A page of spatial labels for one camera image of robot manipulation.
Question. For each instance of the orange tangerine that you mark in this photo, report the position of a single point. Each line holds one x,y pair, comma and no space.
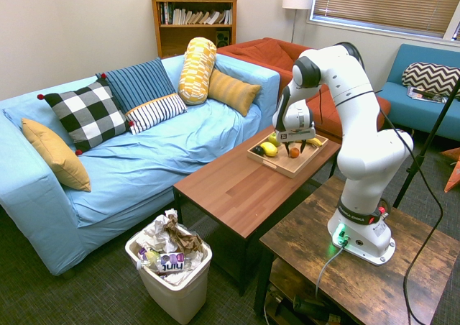
294,153

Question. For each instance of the yellow banana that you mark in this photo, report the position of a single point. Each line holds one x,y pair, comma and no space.
316,142

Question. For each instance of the black white checkered pillow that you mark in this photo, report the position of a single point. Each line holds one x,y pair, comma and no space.
88,114

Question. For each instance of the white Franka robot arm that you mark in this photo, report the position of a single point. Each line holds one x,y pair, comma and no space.
363,149

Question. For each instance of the wooden window blinds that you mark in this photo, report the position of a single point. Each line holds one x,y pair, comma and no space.
386,3

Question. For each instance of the white navy striped pillow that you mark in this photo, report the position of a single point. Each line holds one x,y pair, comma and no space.
156,112

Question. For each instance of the rustic wooden side table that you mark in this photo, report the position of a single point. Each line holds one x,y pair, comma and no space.
359,278

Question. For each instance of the hint water bottle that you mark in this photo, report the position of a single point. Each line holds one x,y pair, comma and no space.
169,262

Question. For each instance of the light wooden tray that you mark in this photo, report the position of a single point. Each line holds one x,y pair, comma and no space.
287,167

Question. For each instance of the row of books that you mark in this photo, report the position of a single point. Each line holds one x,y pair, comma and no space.
196,17

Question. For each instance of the mustard striped pillow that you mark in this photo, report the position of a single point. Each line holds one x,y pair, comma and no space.
231,90

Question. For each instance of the teal sofa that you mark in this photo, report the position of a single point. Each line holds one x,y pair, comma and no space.
413,113

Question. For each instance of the blue striped pillow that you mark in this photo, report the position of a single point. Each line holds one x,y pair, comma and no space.
138,82

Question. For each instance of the black white chevron pillow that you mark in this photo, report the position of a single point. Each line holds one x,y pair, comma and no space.
429,77

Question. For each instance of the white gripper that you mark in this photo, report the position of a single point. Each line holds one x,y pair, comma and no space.
298,133

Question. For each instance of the small black speaker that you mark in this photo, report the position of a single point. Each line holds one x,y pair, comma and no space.
223,38

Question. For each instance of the yellow lemon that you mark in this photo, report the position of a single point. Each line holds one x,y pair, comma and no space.
269,149

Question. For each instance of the light blue sofa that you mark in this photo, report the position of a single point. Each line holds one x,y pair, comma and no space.
143,159

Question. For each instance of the crumpled brown paper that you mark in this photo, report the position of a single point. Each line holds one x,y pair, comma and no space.
181,238

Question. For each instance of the wooden bookshelf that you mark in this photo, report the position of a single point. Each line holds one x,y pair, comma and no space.
179,39

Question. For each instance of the magazine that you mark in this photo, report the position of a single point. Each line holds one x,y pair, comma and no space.
426,95

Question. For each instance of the crumpled white paper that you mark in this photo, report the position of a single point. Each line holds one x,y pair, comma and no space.
154,231

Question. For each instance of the black equipment under table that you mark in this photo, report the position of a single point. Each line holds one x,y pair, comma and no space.
305,308

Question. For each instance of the plain mustard pillow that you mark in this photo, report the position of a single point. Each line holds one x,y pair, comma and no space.
57,156

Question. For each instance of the dark avocado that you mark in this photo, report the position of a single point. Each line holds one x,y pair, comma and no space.
257,150

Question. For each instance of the green apple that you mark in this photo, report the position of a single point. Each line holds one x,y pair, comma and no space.
273,138

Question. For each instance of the brown wooden coffee table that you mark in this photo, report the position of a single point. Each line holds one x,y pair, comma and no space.
237,195

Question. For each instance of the yellow patterned bolster pillow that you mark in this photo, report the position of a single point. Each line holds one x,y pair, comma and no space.
197,69

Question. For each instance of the black camera stand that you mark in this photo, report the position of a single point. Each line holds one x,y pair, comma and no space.
422,152

